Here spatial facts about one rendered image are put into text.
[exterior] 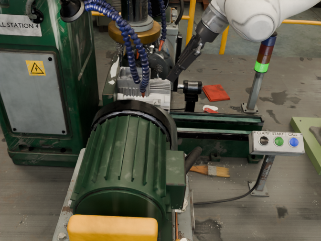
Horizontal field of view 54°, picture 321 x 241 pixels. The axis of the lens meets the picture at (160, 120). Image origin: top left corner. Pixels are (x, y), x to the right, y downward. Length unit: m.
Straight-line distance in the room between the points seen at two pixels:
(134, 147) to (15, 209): 0.75
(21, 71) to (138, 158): 0.63
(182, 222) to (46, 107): 0.65
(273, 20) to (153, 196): 0.53
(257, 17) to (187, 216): 0.49
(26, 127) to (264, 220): 0.91
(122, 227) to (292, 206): 0.92
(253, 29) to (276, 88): 1.15
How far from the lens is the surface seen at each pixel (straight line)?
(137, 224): 0.47
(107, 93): 1.10
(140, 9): 1.07
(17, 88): 1.13
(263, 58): 1.54
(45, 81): 1.08
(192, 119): 1.37
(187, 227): 0.70
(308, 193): 1.38
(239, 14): 0.85
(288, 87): 2.00
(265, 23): 0.83
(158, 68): 1.40
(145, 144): 0.59
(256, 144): 1.09
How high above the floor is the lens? 1.74
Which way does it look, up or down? 38 degrees down
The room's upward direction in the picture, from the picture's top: 4 degrees clockwise
